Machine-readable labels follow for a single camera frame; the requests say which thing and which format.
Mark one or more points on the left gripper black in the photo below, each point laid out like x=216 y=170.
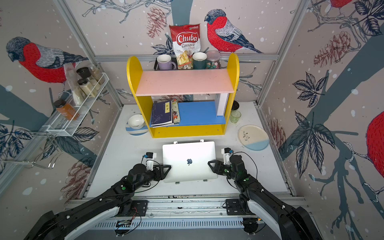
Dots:
x=162 y=175

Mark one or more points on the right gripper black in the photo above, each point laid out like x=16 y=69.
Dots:
x=218 y=166

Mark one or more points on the silver laptop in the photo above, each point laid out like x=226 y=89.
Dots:
x=189 y=161

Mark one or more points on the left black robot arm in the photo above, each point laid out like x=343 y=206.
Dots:
x=69 y=224

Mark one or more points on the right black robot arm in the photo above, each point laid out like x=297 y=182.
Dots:
x=287 y=222

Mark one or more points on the black lid spice jar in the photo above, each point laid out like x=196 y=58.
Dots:
x=86 y=76

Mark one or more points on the cream and blue plate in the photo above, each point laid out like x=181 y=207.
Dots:
x=253 y=137

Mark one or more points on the yellow shelf unit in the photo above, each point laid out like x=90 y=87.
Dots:
x=198 y=119

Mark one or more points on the green drinking glass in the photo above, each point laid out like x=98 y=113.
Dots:
x=235 y=116

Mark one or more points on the dark blue book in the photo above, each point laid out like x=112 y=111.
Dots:
x=162 y=114

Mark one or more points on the white bowl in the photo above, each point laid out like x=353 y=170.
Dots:
x=136 y=122

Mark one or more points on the illustrated thin book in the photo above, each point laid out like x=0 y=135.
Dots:
x=175 y=112

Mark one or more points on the white grey book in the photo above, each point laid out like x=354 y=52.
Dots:
x=221 y=103

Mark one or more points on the glass candy jar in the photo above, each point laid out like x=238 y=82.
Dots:
x=213 y=60

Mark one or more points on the dark green mug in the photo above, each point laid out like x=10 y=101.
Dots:
x=199 y=61

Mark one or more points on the purple mug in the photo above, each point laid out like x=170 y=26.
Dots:
x=165 y=63

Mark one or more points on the pale spice jar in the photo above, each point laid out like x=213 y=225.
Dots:
x=87 y=88

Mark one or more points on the orange spice jar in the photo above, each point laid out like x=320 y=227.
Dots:
x=66 y=110

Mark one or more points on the rear spice jar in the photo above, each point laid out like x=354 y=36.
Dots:
x=96 y=73

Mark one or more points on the clear plastic bag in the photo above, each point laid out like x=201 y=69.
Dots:
x=72 y=79

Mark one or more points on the red Chuba chips bag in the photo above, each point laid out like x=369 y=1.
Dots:
x=186 y=42

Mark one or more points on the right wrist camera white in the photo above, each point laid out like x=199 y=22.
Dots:
x=227 y=153

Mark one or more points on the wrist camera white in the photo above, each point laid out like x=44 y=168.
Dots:
x=149 y=158
x=227 y=153

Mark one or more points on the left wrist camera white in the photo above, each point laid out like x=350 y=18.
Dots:
x=149 y=158

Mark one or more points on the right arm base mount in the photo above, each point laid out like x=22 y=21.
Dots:
x=236 y=207

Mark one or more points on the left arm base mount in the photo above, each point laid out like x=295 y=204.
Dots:
x=133 y=208

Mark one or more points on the white wire spice rack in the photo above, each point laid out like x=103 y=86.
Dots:
x=62 y=135

